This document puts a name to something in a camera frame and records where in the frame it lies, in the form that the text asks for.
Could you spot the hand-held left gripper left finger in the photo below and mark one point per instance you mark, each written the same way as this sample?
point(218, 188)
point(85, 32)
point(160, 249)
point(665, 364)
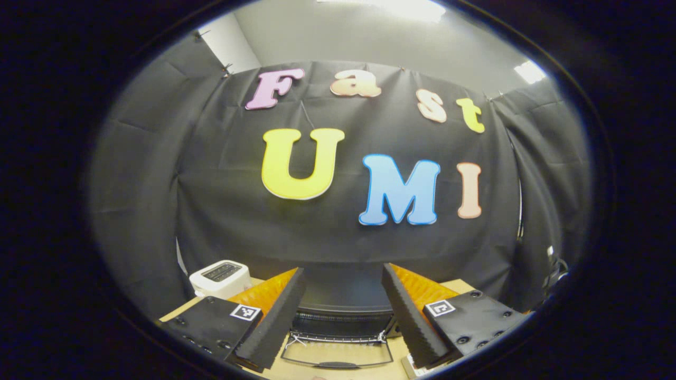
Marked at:
point(274, 327)

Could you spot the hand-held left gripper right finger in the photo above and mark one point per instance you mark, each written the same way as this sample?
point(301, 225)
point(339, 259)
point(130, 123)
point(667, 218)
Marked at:
point(409, 322)

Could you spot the black electric oven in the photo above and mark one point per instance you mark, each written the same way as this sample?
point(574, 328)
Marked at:
point(343, 287)

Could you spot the white toaster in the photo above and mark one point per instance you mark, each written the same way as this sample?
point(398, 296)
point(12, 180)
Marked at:
point(219, 277)

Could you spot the black backdrop cloth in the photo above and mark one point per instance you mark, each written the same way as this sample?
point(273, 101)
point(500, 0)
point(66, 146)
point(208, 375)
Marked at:
point(237, 221)

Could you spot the ceiling light panel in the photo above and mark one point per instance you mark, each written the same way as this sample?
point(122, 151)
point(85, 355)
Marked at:
point(529, 72)

